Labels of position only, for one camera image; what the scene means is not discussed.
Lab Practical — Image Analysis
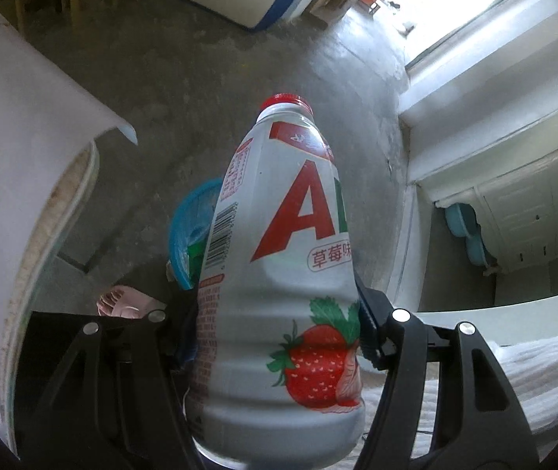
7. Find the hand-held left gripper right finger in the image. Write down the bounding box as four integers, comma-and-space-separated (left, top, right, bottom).
357, 274, 539, 470

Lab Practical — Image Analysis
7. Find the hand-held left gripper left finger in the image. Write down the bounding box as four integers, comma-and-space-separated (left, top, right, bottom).
17, 294, 206, 470

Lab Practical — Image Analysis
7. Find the blue plastic basket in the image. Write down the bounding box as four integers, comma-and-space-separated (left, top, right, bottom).
168, 179, 226, 291

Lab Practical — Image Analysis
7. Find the strawberry milk bottle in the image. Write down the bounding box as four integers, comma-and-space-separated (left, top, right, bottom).
183, 92, 367, 468

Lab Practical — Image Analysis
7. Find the person's foot in pink slipper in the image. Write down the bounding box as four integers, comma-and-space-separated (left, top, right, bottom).
97, 284, 167, 319

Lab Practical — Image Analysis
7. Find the blue plastic basin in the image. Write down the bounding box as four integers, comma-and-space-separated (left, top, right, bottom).
465, 234, 497, 268
444, 204, 480, 240

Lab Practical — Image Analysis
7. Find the white cabinet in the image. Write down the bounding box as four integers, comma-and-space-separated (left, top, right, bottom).
421, 132, 558, 275

